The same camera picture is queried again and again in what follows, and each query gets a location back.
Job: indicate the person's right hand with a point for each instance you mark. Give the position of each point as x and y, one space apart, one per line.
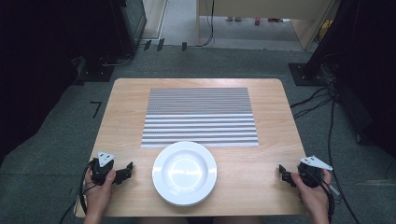
313 199

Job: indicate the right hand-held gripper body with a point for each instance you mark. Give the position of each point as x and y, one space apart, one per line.
309 175

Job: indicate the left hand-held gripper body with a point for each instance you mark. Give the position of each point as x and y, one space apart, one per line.
100 172

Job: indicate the black cabinet with glass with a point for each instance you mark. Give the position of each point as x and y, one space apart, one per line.
130 25

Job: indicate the grey striped placemat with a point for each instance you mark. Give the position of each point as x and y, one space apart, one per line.
200 121

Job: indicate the black stand base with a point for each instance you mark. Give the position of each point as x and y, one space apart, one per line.
303 74
95 73

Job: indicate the light wooden desk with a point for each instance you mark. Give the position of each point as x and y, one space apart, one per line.
264 7

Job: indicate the person's left hand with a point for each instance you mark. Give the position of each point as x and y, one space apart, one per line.
99 197

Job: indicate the white plate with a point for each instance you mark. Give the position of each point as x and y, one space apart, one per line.
184 173

